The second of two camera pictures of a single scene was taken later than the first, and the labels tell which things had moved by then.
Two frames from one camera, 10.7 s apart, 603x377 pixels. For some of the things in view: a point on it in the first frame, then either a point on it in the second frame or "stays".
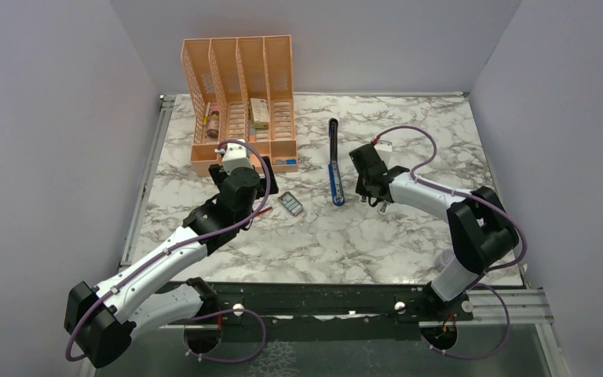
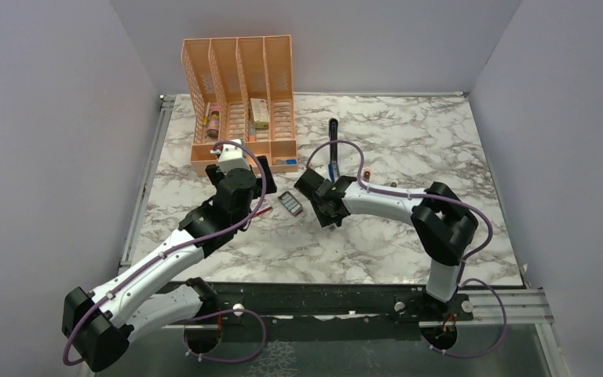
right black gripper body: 361,187 -> 316,210
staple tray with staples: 295,207 stays
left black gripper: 219,173 stays
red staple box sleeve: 263,211 stays
